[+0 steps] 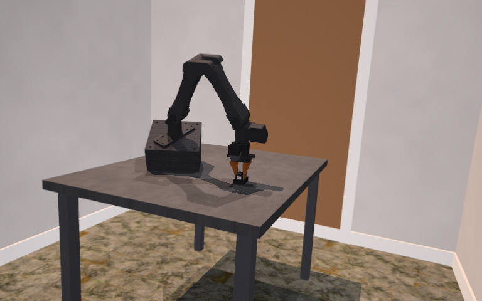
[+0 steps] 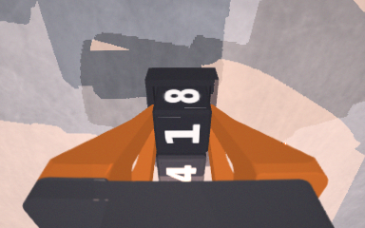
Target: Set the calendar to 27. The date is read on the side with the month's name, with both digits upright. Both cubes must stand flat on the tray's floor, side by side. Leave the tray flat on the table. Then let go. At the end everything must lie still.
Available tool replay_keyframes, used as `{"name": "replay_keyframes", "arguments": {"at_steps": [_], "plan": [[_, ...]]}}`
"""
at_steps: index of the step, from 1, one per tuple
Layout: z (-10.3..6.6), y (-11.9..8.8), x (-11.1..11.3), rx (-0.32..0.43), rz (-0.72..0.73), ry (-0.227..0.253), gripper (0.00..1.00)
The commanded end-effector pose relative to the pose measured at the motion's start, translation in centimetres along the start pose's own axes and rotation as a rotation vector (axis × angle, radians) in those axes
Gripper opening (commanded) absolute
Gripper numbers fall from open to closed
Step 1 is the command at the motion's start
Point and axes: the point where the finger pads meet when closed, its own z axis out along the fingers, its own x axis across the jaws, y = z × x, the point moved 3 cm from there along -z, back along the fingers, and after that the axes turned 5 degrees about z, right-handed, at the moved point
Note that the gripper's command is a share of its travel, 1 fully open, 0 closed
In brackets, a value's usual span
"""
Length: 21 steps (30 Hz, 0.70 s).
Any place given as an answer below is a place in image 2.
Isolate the dark grey calendar cube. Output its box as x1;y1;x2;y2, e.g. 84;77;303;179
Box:
156;152;206;181
152;86;212;153

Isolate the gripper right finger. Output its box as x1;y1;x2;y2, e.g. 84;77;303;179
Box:
208;104;328;198

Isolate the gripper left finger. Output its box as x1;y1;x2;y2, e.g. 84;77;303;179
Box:
38;104;156;181

